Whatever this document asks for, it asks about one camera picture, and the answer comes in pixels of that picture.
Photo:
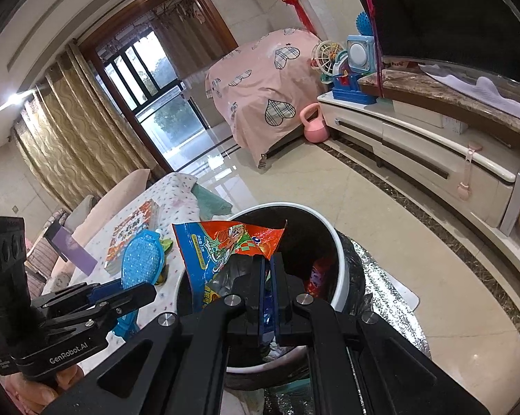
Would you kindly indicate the black trash bin white rim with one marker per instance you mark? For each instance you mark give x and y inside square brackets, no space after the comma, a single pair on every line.
[298,233]

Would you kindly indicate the blue plastic pouch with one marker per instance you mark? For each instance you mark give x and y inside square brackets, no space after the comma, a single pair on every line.
[141,255]

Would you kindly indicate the orange snack bag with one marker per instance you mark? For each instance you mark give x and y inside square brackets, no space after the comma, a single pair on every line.
[225,242]

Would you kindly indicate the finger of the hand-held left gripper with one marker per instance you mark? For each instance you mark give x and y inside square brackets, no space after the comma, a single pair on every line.
[132,298]
[108,289]

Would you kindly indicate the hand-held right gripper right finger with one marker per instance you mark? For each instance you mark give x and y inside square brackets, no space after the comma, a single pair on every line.
[285,302]

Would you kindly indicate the blue toy with round face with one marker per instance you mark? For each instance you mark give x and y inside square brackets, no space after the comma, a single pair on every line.
[358,54]

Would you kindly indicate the pink plastic stick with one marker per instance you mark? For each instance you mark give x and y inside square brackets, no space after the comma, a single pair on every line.
[374,39]

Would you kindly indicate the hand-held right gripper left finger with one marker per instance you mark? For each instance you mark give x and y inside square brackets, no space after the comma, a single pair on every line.
[253,302]

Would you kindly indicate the purple board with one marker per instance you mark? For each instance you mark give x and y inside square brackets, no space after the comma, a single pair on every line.
[76,250]

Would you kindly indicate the gold patterned curtain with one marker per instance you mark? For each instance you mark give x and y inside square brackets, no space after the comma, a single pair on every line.
[78,129]

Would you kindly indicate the person's left hand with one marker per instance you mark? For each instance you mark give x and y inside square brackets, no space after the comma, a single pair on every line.
[30,397]

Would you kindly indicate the pink kettlebell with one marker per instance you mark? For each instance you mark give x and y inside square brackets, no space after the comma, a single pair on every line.
[314,127]

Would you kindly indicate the blue spiky ball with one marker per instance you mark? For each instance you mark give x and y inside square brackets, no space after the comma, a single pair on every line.
[363,21]

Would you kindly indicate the pink cabinet safety lock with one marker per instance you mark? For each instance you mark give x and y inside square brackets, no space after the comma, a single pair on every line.
[465,173]

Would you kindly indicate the red snack wrapper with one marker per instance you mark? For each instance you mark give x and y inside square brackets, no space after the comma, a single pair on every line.
[318,274]

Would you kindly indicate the gold packet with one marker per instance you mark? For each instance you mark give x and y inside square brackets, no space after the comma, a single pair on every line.
[161,277]

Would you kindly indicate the white cloth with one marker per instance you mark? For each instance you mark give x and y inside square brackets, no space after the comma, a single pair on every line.
[484,84]

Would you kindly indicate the silver foil mat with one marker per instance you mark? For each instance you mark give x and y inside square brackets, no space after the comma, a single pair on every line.
[385,298]

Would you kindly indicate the white tv cabinet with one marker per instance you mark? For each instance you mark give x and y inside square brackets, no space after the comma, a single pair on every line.
[415,138]

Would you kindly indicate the blue and red toy machine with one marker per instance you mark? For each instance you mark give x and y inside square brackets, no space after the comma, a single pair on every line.
[350,88]

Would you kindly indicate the black television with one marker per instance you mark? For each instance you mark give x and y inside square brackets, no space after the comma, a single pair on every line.
[437,4]

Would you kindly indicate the children's picture book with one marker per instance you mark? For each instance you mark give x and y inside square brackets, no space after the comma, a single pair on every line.
[132,229]

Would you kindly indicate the glass balcony door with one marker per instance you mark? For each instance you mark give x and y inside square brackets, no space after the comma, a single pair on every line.
[156,78]

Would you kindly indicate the pink heart-print sheet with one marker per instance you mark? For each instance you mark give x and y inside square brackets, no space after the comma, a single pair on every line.
[260,82]

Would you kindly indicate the green spout pouch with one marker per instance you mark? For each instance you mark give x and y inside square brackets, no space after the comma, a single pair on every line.
[169,244]

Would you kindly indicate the green cloth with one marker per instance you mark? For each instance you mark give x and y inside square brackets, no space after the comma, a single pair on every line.
[210,201]

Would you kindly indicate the ferris wheel toy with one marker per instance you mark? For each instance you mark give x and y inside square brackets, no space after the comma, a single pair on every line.
[329,58]

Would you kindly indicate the beige sofa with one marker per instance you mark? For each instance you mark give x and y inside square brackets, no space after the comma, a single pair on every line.
[112,194]

